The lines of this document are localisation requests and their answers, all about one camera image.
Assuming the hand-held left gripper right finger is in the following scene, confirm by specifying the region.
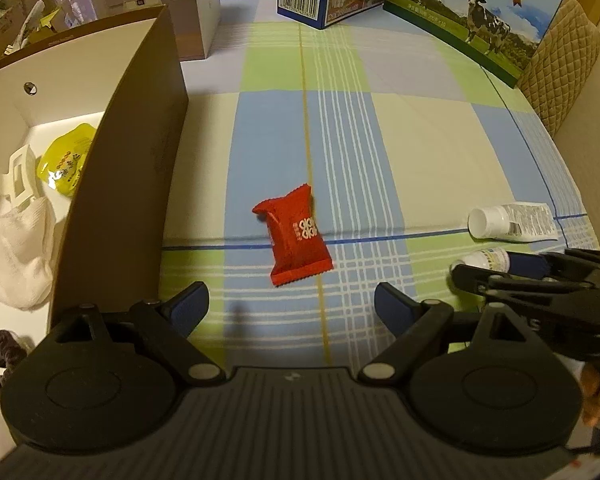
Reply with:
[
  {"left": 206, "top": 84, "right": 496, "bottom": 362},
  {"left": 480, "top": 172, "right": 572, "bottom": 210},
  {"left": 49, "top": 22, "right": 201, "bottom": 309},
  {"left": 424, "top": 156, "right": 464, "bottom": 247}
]
[{"left": 356, "top": 282, "right": 536, "bottom": 382}]

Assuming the white cloth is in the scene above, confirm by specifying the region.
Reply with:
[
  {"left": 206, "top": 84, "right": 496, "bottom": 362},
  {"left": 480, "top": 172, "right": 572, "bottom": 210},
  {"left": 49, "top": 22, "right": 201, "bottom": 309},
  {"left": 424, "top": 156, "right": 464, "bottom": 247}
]
[{"left": 0, "top": 196, "right": 56, "bottom": 310}]

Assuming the small white bottle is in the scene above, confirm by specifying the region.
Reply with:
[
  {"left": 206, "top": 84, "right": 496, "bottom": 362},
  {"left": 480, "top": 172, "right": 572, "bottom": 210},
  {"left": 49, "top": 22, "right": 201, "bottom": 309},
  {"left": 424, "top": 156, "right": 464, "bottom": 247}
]
[{"left": 450, "top": 246, "right": 511, "bottom": 276}]

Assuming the yellow snack packet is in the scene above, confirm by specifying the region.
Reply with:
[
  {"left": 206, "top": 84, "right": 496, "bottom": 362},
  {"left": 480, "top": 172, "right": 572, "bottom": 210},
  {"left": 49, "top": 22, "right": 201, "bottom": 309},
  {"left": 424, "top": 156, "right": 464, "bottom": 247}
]
[{"left": 39, "top": 122, "right": 98, "bottom": 197}]

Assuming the person's right hand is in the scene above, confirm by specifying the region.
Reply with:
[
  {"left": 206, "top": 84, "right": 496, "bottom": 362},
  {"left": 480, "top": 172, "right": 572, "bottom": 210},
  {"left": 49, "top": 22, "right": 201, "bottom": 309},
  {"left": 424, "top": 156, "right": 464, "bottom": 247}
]
[{"left": 580, "top": 360, "right": 600, "bottom": 428}]

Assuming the white hair clip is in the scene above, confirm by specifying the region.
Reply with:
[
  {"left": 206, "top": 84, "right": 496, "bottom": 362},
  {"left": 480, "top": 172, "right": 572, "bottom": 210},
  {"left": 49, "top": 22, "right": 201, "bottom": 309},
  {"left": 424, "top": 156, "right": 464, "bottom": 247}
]
[{"left": 0, "top": 144, "right": 43, "bottom": 201}]

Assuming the dark brown fuzzy hair tie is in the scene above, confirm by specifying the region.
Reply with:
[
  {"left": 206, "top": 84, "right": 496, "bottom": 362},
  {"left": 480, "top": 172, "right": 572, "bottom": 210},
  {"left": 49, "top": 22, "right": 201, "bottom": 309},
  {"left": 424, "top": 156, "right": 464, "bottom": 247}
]
[{"left": 0, "top": 330, "right": 33, "bottom": 393}]

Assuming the brown storage box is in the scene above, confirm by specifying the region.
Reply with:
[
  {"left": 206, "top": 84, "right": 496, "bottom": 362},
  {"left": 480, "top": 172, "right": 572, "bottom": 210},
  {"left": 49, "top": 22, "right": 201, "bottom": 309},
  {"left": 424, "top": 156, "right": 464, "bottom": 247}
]
[{"left": 0, "top": 4, "right": 190, "bottom": 411}]

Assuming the green milk carton box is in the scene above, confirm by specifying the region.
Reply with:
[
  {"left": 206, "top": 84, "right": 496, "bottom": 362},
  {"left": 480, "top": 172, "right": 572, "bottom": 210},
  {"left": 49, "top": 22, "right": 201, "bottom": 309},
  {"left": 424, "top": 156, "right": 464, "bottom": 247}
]
[{"left": 382, "top": 0, "right": 566, "bottom": 88}]

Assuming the white plastic item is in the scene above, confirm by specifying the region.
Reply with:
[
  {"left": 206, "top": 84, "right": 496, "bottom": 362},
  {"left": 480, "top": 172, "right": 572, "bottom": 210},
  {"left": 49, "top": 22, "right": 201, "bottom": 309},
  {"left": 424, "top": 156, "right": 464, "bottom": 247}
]
[{"left": 10, "top": 0, "right": 47, "bottom": 56}]

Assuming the plaid bed sheet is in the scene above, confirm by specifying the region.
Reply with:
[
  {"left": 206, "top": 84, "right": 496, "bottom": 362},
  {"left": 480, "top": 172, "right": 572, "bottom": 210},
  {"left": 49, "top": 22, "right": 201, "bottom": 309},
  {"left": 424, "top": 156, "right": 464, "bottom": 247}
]
[{"left": 160, "top": 0, "right": 588, "bottom": 376}]

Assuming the white cream tube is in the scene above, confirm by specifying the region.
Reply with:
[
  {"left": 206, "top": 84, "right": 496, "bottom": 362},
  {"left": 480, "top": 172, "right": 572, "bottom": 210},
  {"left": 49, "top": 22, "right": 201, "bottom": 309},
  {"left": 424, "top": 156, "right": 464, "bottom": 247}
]
[{"left": 467, "top": 202, "right": 560, "bottom": 242}]

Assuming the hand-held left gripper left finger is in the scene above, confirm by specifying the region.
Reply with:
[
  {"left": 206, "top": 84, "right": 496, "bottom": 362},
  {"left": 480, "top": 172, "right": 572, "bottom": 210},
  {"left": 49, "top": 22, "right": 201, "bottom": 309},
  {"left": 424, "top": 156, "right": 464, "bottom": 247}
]
[{"left": 50, "top": 281, "right": 227, "bottom": 382}]

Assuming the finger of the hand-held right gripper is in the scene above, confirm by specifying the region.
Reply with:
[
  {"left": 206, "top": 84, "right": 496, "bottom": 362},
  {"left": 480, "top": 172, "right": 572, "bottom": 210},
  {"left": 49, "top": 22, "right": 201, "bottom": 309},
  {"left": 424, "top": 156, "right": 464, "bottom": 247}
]
[
  {"left": 450, "top": 264, "right": 597, "bottom": 296},
  {"left": 507, "top": 247, "right": 600, "bottom": 281}
]

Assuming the brown cardboard box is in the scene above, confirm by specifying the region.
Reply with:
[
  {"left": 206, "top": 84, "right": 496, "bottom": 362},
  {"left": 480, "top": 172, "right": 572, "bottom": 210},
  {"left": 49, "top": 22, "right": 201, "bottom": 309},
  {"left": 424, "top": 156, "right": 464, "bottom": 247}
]
[{"left": 0, "top": 0, "right": 56, "bottom": 71}]

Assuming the beige quilted cushion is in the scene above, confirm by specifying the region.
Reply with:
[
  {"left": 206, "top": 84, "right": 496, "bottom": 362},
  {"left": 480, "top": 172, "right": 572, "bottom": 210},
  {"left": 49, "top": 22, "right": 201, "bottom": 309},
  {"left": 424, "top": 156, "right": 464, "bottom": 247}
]
[{"left": 517, "top": 0, "right": 600, "bottom": 136}]

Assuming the red snack packet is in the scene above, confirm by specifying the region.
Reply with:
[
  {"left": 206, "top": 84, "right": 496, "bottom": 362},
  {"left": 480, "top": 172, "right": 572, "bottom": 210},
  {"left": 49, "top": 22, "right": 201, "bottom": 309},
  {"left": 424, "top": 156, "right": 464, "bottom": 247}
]
[{"left": 252, "top": 183, "right": 333, "bottom": 287}]

